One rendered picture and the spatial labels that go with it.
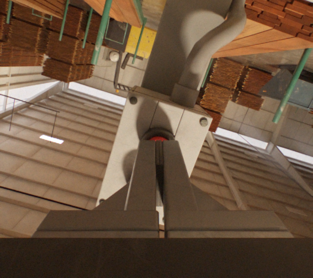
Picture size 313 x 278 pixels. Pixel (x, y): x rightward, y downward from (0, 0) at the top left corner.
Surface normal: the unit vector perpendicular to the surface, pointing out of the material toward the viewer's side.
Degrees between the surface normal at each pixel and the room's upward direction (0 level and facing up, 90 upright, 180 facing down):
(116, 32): 92
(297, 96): 90
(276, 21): 90
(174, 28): 90
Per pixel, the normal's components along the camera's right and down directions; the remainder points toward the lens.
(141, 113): 0.00, 0.25
